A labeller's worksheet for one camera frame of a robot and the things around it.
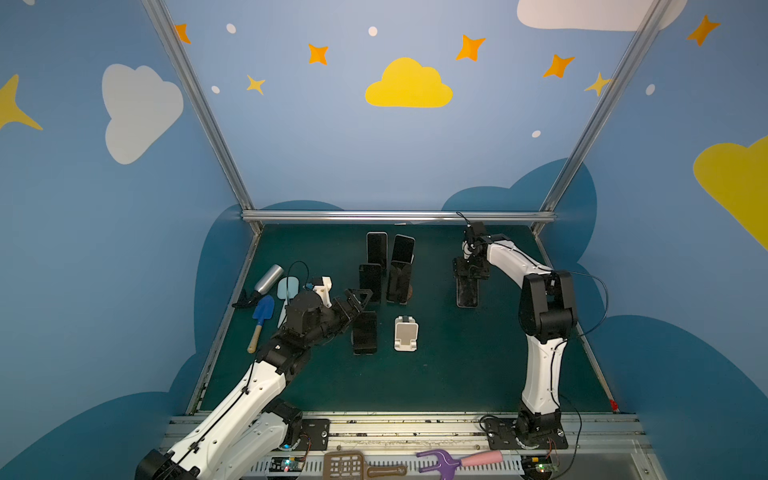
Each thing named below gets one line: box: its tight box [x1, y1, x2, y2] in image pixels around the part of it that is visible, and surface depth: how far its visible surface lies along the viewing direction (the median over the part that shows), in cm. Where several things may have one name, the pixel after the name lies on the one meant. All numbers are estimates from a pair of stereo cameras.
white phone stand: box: [394, 315, 419, 352], surface depth 90 cm
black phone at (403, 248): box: [392, 234, 416, 264], surface depth 103 cm
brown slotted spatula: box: [323, 450, 407, 480], surface depth 72 cm
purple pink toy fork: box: [416, 449, 503, 480], surface depth 73 cm
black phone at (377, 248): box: [366, 231, 388, 269], surface depth 103 cm
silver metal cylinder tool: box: [232, 264, 284, 307], surface depth 103 cm
